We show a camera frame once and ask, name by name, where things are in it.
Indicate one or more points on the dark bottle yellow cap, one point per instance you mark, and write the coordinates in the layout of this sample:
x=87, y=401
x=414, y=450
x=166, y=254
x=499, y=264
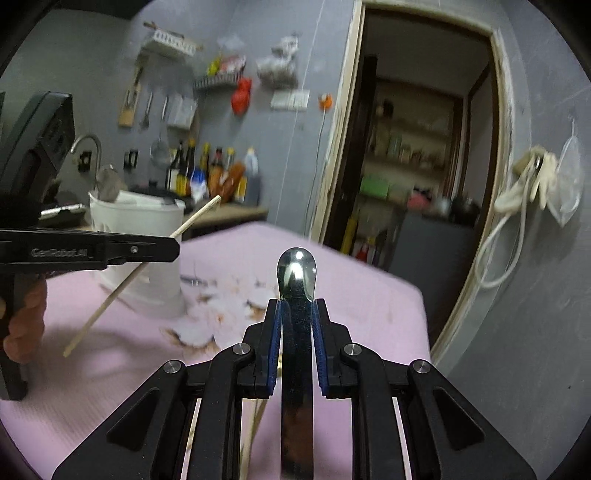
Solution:
x=204, y=159

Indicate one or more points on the white wall switch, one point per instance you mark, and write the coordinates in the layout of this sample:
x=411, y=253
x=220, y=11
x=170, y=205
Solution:
x=281, y=99

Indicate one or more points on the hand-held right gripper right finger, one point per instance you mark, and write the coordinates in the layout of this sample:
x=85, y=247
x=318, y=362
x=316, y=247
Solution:
x=318, y=346

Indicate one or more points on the grey wall shelf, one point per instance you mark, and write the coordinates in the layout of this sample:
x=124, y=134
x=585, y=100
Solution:
x=217, y=82

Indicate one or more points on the dark bottle red cap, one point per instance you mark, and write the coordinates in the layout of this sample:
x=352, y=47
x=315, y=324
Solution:
x=216, y=168

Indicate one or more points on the white plastic utensil holder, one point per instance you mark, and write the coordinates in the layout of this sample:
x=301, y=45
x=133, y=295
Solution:
x=138, y=212

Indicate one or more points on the steel pot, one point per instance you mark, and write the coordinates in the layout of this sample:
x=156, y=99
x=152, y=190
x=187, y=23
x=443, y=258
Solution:
x=441, y=205

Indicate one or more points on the door frame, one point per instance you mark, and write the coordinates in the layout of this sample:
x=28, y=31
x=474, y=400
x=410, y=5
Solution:
x=346, y=115

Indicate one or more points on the wooden wall knife rack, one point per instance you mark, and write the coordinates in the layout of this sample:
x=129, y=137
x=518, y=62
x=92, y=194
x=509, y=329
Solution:
x=130, y=97

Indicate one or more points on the clear bag of dried goods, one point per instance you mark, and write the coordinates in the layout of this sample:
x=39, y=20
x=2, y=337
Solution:
x=277, y=62

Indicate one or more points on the person's left hand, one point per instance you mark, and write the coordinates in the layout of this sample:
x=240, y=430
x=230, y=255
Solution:
x=25, y=323

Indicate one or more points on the brown bottle white label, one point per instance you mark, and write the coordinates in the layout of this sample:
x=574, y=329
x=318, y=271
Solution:
x=173, y=173

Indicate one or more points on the white mesh bag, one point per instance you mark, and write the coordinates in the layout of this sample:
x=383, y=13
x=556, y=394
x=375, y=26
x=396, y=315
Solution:
x=570, y=184

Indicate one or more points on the blue white packet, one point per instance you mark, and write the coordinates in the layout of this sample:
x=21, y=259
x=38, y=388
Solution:
x=198, y=183

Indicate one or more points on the dark cooking pot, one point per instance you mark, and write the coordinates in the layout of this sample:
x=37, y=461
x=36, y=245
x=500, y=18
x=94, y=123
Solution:
x=464, y=208

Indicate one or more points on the red plastic bag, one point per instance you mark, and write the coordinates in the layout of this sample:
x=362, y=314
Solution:
x=241, y=96

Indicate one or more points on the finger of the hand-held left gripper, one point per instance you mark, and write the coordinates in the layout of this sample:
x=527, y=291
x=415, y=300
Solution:
x=147, y=249

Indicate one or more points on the pink floral tablecloth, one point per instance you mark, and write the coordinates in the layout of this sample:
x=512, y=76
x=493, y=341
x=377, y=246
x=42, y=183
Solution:
x=369, y=323

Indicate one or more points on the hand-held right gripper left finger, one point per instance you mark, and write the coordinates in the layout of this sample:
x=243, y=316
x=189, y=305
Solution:
x=275, y=341

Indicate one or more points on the wooden chopstick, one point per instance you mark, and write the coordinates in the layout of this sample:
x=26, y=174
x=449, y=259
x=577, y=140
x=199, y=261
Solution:
x=257, y=429
x=198, y=218

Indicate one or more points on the red snack packet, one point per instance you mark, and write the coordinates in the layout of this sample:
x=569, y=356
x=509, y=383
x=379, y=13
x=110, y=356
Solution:
x=232, y=63

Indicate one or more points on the yellow green snack packet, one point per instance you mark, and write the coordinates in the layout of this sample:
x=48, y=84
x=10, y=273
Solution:
x=213, y=67

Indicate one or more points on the green box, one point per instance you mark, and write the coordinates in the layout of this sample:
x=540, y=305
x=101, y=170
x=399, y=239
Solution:
x=376, y=187

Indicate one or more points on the white wall socket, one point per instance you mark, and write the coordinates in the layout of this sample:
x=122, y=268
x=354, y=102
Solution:
x=301, y=100

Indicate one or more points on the pink cloth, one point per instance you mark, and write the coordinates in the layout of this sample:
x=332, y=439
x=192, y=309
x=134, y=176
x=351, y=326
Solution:
x=418, y=201

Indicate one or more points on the dark oil jug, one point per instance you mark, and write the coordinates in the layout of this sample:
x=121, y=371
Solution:
x=251, y=177

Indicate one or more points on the cream rubber gloves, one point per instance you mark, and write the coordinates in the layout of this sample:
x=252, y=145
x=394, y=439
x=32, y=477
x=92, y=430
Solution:
x=535, y=177

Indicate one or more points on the black wall bracket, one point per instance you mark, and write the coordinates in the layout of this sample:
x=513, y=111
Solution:
x=84, y=160
x=131, y=159

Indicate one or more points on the wooden shelf unit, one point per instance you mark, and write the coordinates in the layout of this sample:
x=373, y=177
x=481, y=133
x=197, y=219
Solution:
x=415, y=138

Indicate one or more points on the white perforated hanging box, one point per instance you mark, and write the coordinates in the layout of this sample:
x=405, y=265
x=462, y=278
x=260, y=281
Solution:
x=182, y=112

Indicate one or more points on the white wall basket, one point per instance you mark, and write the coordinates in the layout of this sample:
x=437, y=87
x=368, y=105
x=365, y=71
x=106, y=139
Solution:
x=173, y=41

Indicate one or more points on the hanging metal utensil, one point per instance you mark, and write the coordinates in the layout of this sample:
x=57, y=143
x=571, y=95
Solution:
x=165, y=108
x=147, y=110

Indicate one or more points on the steel faucet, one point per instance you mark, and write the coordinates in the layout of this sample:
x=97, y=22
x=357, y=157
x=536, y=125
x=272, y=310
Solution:
x=90, y=141

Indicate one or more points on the orange packet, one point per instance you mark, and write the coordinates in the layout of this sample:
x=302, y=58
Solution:
x=233, y=181

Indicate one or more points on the dark grey cabinet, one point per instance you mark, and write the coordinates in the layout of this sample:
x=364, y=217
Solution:
x=429, y=249

